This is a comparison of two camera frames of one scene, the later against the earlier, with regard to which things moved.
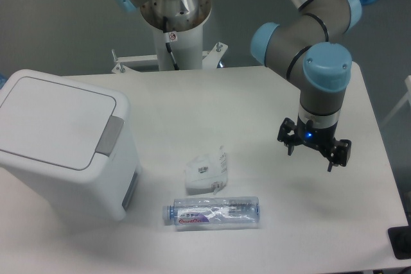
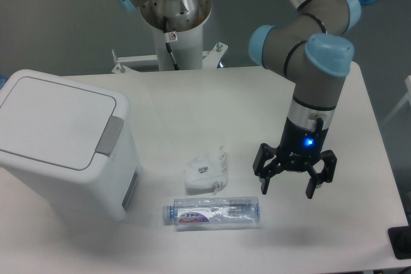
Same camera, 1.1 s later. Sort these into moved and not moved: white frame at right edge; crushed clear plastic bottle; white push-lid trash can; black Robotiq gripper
Moved: black Robotiq gripper
Not moved: white frame at right edge; crushed clear plastic bottle; white push-lid trash can
